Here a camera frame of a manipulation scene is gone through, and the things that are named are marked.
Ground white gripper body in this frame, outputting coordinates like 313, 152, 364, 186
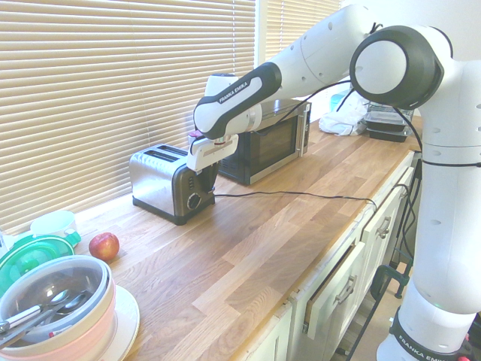
186, 134, 240, 173

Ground stainless steel two-slot toaster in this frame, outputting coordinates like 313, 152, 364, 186
128, 143, 217, 227

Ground stainless steel black microwave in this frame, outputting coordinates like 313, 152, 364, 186
217, 98, 313, 187

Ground red apple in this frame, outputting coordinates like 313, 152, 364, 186
88, 232, 121, 262

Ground wide beige window blind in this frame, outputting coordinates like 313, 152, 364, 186
0, 0, 257, 235

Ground white plastic bag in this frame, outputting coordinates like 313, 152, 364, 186
319, 97, 371, 137

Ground teal plastic item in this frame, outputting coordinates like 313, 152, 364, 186
330, 91, 353, 113

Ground narrow beige window blind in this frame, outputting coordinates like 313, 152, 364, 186
264, 0, 343, 64

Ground translucent white bowl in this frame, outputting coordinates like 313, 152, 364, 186
0, 254, 113, 345

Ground white mug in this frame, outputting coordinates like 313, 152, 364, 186
29, 210, 78, 242

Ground white plate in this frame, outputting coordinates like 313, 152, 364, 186
107, 284, 141, 361

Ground open white drawer front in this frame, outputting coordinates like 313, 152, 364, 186
304, 239, 368, 340

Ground black food container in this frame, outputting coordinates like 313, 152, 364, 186
365, 126, 413, 144

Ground black food containers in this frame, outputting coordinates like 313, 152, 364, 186
365, 100, 415, 132

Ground closed white drawer front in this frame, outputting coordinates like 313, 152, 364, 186
359, 164, 416, 298

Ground stack of pastel bowls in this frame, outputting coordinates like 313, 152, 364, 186
0, 269, 118, 359

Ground steel spoon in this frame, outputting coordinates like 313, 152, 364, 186
35, 288, 90, 317

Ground green plastic lid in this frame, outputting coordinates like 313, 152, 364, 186
0, 228, 83, 299

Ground black bar clamp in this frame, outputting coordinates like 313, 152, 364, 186
347, 262, 411, 360

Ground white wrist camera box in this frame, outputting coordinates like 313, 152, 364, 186
187, 130, 210, 152

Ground black toaster power cable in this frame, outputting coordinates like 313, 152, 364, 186
213, 190, 378, 212

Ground steel utensil pale handle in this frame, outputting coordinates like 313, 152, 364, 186
0, 304, 43, 349

